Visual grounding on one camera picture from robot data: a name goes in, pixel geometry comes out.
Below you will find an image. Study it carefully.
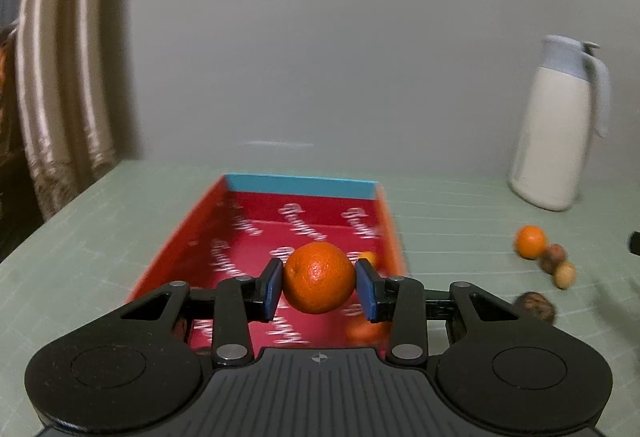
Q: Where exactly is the cream thermos jug grey lid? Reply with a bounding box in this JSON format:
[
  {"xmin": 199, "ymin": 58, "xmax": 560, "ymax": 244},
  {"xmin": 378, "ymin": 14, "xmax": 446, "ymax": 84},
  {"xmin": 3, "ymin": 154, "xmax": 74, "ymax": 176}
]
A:
[{"xmin": 507, "ymin": 34, "xmax": 612, "ymax": 212}]

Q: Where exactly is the colourful cardboard box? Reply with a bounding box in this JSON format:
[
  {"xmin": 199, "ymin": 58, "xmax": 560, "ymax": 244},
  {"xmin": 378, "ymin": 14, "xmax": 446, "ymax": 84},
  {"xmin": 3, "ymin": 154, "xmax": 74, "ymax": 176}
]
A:
[{"xmin": 125, "ymin": 174, "xmax": 408, "ymax": 353}]

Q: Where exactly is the beige satin curtain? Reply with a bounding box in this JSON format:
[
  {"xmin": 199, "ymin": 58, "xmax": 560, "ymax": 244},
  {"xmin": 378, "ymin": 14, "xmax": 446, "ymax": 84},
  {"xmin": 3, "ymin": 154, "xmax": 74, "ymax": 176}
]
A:
[{"xmin": 15, "ymin": 0, "xmax": 146, "ymax": 223}]

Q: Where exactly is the orange carrot chunk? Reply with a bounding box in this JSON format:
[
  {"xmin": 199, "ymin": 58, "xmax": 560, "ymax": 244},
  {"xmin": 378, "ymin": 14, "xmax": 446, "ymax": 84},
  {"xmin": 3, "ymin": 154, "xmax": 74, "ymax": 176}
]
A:
[{"xmin": 345, "ymin": 314, "xmax": 392, "ymax": 344}]

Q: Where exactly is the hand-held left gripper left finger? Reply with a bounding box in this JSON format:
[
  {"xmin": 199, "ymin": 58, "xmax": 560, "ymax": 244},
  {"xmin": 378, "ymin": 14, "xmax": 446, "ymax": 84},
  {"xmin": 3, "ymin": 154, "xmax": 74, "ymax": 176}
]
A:
[{"xmin": 114, "ymin": 258, "xmax": 285, "ymax": 368}]

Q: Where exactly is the green grid table mat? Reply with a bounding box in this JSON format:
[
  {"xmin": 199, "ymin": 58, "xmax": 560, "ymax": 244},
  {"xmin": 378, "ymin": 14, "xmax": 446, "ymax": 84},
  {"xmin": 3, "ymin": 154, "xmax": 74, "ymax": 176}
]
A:
[{"xmin": 0, "ymin": 160, "xmax": 640, "ymax": 437}]

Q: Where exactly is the beige longan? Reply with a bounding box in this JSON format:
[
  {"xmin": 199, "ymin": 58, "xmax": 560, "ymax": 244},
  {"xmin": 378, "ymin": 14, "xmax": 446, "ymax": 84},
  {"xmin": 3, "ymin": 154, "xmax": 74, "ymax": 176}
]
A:
[{"xmin": 554, "ymin": 262, "xmax": 577, "ymax": 290}]

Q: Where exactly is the large tangerine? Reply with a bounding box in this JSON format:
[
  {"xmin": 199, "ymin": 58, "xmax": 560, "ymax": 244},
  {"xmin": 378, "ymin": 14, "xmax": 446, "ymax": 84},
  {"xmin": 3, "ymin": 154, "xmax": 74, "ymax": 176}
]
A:
[{"xmin": 283, "ymin": 241, "xmax": 357, "ymax": 315}]

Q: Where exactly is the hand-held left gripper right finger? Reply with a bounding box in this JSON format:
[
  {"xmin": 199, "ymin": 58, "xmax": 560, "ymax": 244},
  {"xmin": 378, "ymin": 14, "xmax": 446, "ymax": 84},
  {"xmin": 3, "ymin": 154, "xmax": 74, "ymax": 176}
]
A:
[{"xmin": 354, "ymin": 259, "xmax": 523, "ymax": 364}]

